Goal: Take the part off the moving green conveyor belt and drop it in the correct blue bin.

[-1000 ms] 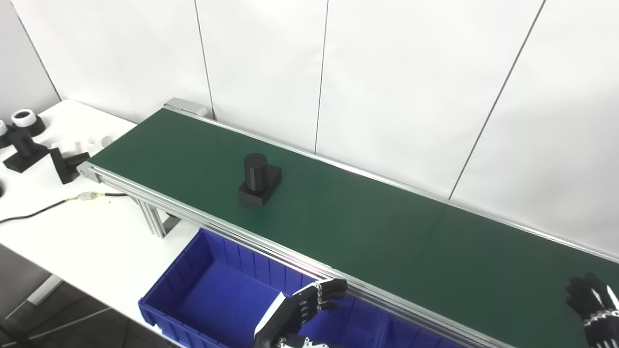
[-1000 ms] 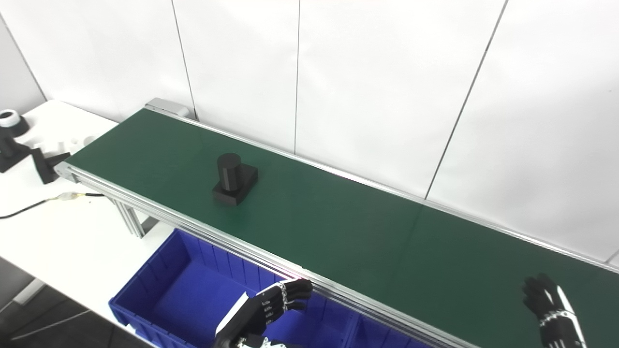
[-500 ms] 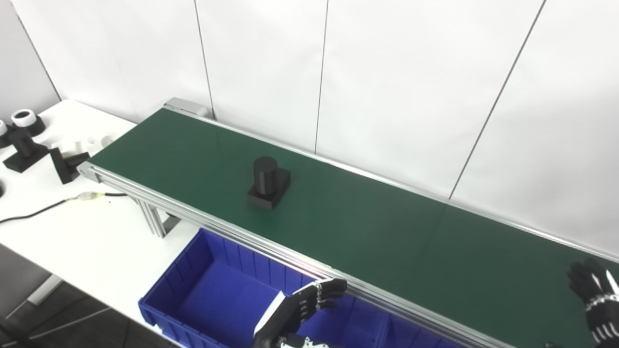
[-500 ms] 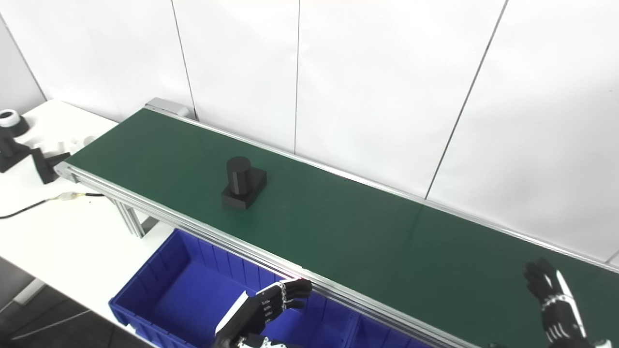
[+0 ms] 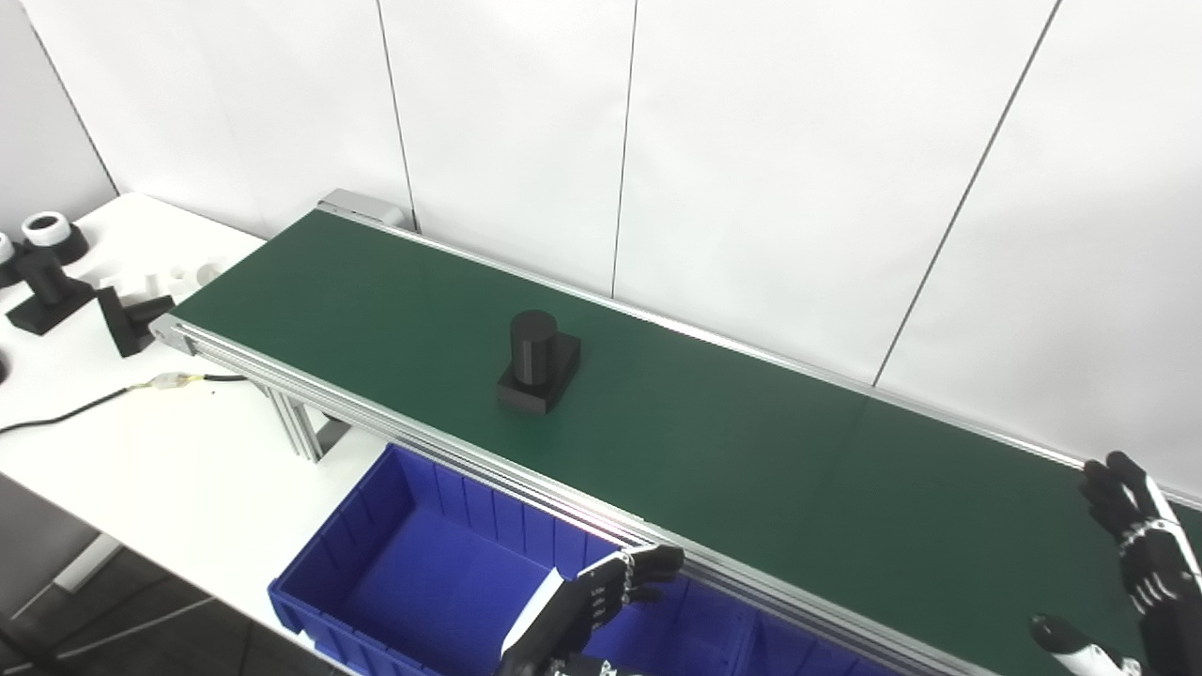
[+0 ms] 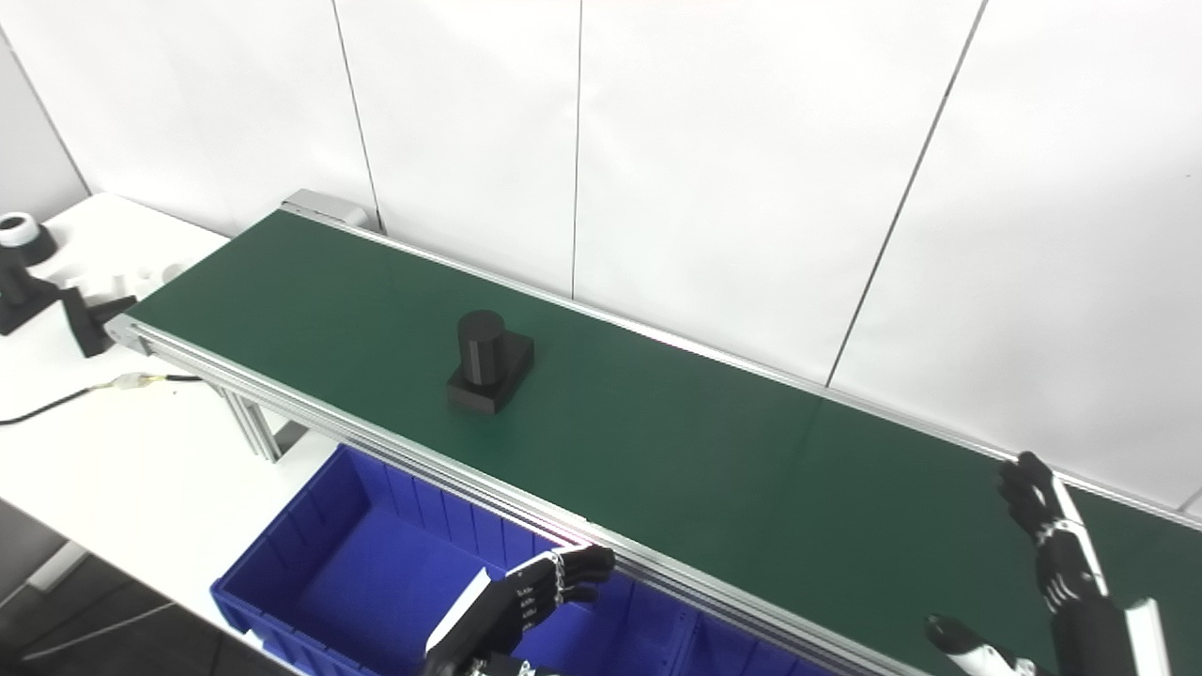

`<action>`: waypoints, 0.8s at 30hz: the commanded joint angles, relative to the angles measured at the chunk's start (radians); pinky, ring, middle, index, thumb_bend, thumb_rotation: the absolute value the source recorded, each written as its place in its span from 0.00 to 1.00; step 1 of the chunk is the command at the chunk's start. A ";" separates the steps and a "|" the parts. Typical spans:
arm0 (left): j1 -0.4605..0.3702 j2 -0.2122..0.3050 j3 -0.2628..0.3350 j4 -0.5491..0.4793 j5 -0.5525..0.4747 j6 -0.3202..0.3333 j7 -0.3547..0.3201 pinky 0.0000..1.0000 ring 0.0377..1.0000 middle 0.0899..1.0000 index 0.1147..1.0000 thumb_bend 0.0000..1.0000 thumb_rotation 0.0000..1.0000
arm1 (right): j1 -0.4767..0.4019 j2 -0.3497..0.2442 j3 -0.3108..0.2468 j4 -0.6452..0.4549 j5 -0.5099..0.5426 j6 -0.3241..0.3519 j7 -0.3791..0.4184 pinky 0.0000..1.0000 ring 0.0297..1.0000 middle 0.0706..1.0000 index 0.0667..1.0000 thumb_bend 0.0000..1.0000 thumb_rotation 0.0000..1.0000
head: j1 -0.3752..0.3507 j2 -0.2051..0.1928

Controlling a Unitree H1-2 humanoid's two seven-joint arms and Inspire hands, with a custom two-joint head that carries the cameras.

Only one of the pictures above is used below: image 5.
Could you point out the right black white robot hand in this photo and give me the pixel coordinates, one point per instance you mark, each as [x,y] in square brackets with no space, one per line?
[1164,582]

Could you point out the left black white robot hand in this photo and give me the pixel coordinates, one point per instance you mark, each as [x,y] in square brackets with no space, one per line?
[573,610]

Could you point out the black cylinder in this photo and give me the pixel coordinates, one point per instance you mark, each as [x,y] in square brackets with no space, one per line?
[537,361]
[47,296]

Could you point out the blue plastic bin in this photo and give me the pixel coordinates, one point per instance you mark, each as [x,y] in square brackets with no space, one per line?
[432,582]
[798,652]

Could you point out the aluminium conveyor support leg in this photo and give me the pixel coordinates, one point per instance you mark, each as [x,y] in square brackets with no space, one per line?
[299,422]

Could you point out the black angled block part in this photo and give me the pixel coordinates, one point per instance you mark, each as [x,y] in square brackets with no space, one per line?
[127,319]

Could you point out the white plastic parts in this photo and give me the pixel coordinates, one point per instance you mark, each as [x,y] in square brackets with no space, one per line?
[169,279]

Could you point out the green conveyor belt aluminium frame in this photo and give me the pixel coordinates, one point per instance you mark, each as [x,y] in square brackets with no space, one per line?
[751,451]

